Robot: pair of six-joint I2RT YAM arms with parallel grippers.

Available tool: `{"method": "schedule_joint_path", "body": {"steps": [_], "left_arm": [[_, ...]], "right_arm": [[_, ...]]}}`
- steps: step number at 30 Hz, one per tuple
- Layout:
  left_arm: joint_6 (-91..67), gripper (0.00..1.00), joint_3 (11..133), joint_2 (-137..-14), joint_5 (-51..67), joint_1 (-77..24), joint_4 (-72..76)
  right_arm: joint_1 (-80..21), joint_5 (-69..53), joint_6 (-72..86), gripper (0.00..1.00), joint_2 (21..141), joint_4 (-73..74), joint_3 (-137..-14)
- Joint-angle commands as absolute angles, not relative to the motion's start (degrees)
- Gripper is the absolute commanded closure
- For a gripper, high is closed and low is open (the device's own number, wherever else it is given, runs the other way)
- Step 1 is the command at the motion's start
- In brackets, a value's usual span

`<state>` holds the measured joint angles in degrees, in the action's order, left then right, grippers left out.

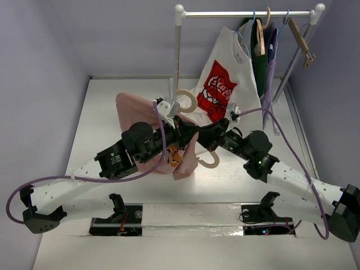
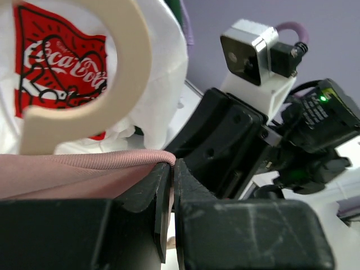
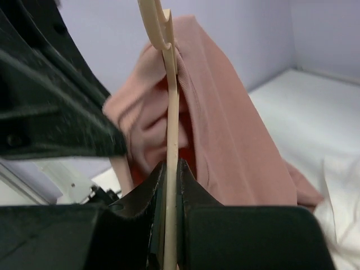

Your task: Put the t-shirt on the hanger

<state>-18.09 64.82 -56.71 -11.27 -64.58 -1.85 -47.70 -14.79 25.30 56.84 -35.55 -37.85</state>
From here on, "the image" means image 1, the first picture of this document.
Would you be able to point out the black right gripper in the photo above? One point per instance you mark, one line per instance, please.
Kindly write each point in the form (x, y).
(220, 132)

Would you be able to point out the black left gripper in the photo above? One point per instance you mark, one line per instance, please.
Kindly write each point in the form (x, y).
(184, 132)

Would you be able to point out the pink t shirt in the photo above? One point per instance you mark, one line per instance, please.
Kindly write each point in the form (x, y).
(132, 109)

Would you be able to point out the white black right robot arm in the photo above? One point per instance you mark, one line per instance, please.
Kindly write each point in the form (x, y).
(337, 208)

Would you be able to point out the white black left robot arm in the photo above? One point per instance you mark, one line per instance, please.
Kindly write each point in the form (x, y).
(139, 152)

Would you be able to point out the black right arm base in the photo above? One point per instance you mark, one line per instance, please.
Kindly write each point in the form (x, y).
(260, 219)

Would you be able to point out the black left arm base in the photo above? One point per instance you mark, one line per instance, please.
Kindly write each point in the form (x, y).
(126, 220)

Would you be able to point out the white red print t shirt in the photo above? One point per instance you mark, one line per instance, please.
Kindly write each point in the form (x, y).
(227, 78)

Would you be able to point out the green shirt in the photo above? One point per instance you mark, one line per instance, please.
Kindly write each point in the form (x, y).
(259, 62)

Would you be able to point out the beige hanger with green shirt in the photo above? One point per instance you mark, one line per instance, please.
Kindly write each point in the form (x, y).
(259, 32)

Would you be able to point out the lavender shirt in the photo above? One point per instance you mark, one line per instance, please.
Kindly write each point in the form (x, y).
(270, 39)

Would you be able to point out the wooden clip hanger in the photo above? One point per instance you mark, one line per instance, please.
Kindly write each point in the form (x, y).
(301, 40)

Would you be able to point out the white metal clothes rack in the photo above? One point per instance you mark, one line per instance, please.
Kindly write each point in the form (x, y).
(314, 16)

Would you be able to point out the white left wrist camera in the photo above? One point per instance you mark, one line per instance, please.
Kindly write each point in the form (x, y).
(167, 109)

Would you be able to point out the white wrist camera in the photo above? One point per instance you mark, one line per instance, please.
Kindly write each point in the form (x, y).
(167, 109)
(232, 113)

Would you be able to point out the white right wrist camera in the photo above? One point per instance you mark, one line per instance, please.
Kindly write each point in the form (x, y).
(232, 113)

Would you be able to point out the blue wire hanger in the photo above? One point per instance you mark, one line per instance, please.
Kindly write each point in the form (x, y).
(244, 34)
(285, 20)

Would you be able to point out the blue wire hanger right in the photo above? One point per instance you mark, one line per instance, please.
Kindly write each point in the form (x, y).
(285, 20)

